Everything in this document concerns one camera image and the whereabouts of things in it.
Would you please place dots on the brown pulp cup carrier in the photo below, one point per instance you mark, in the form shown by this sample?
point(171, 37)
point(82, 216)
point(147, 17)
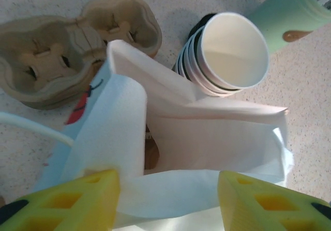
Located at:
point(151, 156)
point(51, 60)
point(44, 105)

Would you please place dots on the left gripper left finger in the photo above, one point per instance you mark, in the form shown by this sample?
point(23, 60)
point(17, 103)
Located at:
point(103, 189)

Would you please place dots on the mint green straw holder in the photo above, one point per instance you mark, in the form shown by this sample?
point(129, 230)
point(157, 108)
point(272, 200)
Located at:
point(284, 14)

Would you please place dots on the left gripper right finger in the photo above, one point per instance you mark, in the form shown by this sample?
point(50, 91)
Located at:
point(232, 202)

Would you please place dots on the stack of white paper cups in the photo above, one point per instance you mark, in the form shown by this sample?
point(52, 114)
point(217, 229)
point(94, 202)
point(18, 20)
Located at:
point(232, 55)

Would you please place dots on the white bag with red print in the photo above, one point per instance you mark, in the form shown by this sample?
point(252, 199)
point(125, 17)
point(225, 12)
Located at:
point(116, 117)

